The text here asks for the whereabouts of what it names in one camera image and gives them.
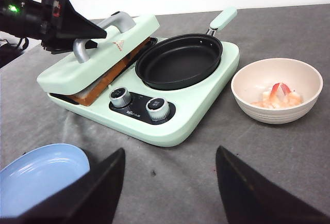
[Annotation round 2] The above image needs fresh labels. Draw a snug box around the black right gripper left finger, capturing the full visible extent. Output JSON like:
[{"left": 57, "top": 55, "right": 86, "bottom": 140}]
[{"left": 1, "top": 148, "right": 125, "bottom": 223}]

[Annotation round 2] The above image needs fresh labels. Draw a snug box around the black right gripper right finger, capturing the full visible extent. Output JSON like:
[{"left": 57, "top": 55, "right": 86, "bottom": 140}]
[{"left": 216, "top": 146, "right": 329, "bottom": 223}]

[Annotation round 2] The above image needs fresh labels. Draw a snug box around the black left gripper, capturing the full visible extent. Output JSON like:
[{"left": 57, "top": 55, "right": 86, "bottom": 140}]
[{"left": 1, "top": 0, "right": 107, "bottom": 54}]

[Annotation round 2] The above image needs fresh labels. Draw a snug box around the white bread slice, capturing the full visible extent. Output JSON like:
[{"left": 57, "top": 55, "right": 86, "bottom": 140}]
[{"left": 67, "top": 37, "right": 151, "bottom": 106}]

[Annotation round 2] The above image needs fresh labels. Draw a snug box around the cooked pink shrimp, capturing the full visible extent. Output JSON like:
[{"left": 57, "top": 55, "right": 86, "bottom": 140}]
[{"left": 251, "top": 83, "right": 303, "bottom": 109}]

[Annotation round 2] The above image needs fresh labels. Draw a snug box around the mint green breakfast maker base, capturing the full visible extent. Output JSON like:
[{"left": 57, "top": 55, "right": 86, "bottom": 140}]
[{"left": 48, "top": 41, "right": 239, "bottom": 147}]

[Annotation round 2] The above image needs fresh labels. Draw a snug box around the blue plate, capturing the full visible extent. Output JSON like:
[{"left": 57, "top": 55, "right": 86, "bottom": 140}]
[{"left": 1, "top": 143, "right": 90, "bottom": 218}]

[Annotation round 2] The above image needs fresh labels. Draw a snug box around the left silver control knob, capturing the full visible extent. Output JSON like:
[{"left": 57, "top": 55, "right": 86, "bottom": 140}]
[{"left": 109, "top": 87, "right": 131, "bottom": 108}]

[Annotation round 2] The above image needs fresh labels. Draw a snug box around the silver control knob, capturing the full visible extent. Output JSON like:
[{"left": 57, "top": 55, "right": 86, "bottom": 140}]
[
  {"left": 145, "top": 98, "right": 170, "bottom": 121},
  {"left": 109, "top": 87, "right": 131, "bottom": 108}
]

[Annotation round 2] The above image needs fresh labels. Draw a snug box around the right silver control knob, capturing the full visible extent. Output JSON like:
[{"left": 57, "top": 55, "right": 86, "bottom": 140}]
[{"left": 145, "top": 98, "right": 170, "bottom": 121}]

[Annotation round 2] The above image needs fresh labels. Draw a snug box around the beige ceramic bowl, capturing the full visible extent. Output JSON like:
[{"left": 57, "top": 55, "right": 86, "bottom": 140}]
[{"left": 231, "top": 58, "right": 323, "bottom": 124}]

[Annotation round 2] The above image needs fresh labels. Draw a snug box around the small black frying pan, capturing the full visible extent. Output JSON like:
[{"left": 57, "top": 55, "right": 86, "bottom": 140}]
[{"left": 135, "top": 7, "right": 237, "bottom": 90}]

